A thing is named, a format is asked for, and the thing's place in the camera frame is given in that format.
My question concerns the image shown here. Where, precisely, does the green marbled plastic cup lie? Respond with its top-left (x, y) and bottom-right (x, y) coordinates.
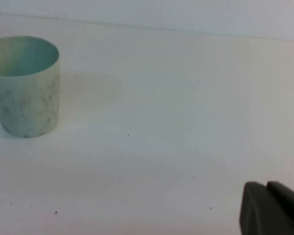
top-left (0, 36), bottom-right (61, 139)

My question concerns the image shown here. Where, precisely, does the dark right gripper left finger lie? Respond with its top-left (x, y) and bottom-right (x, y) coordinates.
top-left (239, 182), bottom-right (294, 235)

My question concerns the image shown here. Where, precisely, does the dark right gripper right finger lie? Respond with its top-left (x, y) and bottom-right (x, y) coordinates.
top-left (267, 181), bottom-right (294, 209)

